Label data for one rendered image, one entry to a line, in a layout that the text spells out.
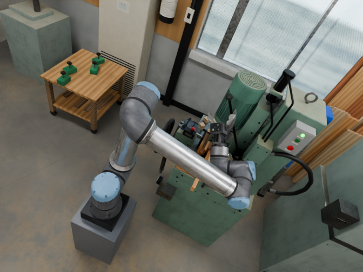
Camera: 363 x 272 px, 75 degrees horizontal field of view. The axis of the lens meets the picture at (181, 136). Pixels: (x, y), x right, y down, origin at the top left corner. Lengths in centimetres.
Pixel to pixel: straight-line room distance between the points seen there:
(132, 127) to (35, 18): 234
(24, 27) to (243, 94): 240
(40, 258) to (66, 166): 80
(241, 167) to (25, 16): 266
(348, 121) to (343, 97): 24
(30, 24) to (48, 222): 193
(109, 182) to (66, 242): 95
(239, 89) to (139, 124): 59
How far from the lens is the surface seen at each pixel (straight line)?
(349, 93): 278
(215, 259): 234
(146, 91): 96
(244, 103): 128
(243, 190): 105
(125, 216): 167
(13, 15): 316
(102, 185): 135
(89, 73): 263
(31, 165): 257
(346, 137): 287
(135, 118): 87
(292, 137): 125
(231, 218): 181
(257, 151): 131
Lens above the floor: 209
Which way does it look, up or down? 46 degrees down
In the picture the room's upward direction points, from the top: 23 degrees clockwise
